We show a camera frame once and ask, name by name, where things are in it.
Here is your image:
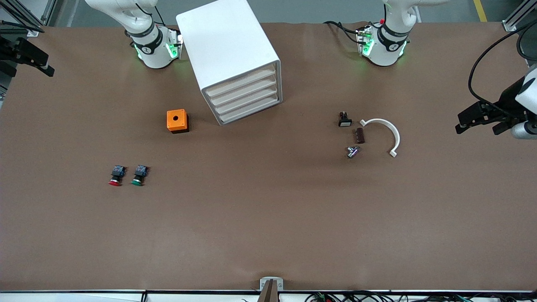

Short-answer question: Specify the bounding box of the red mushroom push button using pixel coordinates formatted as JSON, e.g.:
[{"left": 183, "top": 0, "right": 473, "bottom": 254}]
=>
[{"left": 108, "top": 165, "right": 127, "bottom": 187}]

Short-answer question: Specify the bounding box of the green mushroom push button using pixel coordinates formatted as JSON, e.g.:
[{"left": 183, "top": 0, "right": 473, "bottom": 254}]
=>
[{"left": 130, "top": 165, "right": 149, "bottom": 186}]

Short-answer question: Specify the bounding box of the silver gripper cylinder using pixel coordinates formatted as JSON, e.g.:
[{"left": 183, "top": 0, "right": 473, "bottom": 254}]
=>
[{"left": 511, "top": 122, "right": 537, "bottom": 140}]

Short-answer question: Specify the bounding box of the brown table cover mat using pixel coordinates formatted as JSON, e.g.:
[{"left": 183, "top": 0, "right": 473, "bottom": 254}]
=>
[{"left": 0, "top": 21, "right": 537, "bottom": 292}]

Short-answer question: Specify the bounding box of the aluminium frame profile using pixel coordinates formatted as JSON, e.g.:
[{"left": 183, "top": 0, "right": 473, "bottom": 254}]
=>
[
  {"left": 0, "top": 0, "right": 42, "bottom": 37},
  {"left": 502, "top": 0, "right": 537, "bottom": 33}
]

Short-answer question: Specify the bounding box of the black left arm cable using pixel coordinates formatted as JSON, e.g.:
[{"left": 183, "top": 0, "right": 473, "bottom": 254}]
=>
[{"left": 468, "top": 19, "right": 537, "bottom": 110}]

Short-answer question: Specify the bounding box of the white curved plastic bracket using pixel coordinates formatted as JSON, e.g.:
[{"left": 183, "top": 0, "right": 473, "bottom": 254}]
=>
[{"left": 360, "top": 119, "right": 401, "bottom": 158}]

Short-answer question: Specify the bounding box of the orange button enclosure box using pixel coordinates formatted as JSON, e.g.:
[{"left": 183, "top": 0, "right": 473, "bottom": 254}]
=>
[{"left": 167, "top": 109, "right": 189, "bottom": 134}]

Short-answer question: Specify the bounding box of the black base cable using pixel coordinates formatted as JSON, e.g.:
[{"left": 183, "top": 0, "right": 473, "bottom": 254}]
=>
[{"left": 324, "top": 20, "right": 362, "bottom": 44}]

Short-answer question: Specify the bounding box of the black cable bundle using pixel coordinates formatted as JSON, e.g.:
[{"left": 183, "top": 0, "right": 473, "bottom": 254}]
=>
[{"left": 304, "top": 291, "right": 537, "bottom": 302}]

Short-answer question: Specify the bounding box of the white table edge rail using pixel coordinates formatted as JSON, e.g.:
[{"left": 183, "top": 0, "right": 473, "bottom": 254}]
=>
[{"left": 0, "top": 289, "right": 537, "bottom": 302}]

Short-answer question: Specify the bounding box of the grey metal bracket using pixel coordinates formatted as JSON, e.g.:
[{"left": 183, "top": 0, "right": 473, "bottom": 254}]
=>
[{"left": 260, "top": 277, "right": 284, "bottom": 292}]

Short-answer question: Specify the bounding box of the brown post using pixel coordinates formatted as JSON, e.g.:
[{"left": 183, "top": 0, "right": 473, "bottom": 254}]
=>
[{"left": 257, "top": 280, "right": 278, "bottom": 302}]

